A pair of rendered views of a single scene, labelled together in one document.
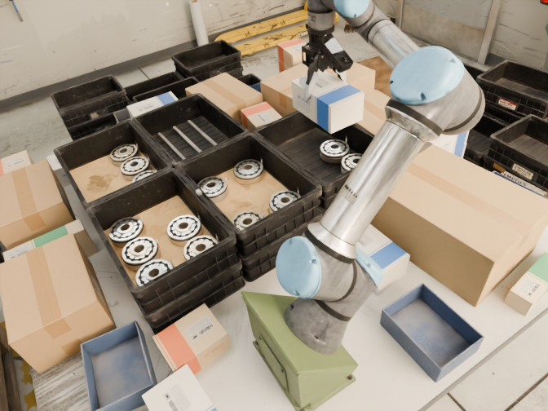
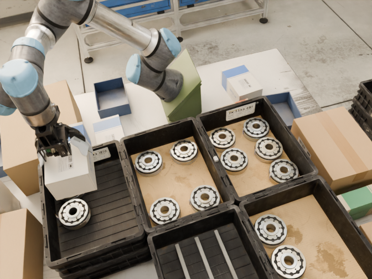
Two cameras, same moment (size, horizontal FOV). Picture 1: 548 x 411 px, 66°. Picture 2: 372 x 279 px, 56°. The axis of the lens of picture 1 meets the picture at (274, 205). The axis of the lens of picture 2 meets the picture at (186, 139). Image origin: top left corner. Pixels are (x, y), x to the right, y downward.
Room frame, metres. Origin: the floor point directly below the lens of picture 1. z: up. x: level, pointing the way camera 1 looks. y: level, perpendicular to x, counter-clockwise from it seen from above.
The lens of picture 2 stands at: (1.64, 0.32, 1.92)
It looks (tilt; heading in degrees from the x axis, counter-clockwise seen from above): 52 degrees down; 197
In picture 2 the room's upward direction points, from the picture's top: 6 degrees counter-clockwise
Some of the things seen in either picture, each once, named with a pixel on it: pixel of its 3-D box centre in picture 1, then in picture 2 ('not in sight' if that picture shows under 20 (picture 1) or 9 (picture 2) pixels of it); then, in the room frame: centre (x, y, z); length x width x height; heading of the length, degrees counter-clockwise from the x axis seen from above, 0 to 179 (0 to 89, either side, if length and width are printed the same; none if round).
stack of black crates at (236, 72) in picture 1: (211, 84); not in sight; (2.80, 0.34, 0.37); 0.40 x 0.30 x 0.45; 117
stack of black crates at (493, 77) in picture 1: (513, 117); not in sight; (1.96, -1.40, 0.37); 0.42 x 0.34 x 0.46; 27
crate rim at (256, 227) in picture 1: (245, 179); (172, 169); (1.02, 0.08, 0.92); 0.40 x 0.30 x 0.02; 31
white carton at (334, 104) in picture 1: (326, 99); (70, 159); (1.14, -0.20, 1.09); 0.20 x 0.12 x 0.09; 27
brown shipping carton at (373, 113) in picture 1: (377, 130); (1, 264); (1.40, -0.45, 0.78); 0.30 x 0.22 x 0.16; 25
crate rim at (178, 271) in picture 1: (157, 223); (252, 144); (0.87, 0.34, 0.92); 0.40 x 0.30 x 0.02; 31
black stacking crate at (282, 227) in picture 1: (248, 192); (174, 177); (1.02, 0.08, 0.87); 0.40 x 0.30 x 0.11; 31
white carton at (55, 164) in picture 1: (77, 163); not in sight; (1.47, 0.79, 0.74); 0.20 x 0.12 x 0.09; 116
